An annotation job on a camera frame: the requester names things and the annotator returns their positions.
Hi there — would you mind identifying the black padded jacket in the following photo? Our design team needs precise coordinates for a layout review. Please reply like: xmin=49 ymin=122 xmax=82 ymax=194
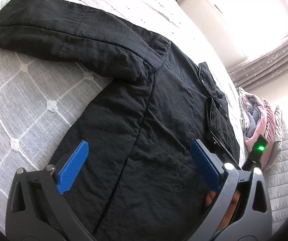
xmin=0 ymin=0 xmax=239 ymax=240

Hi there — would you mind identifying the person's right hand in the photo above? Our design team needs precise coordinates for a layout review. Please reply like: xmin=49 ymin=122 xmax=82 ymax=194
xmin=206 ymin=190 xmax=242 ymax=231

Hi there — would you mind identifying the grey quilted bedspread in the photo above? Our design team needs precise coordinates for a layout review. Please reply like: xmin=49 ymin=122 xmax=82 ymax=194
xmin=0 ymin=0 xmax=288 ymax=234

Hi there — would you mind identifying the grey star-pattern curtain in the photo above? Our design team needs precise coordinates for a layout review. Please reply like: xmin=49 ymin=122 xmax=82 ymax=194
xmin=228 ymin=36 xmax=288 ymax=90

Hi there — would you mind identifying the bright window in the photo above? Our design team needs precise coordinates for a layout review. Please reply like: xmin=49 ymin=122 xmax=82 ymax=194
xmin=205 ymin=0 xmax=288 ymax=61

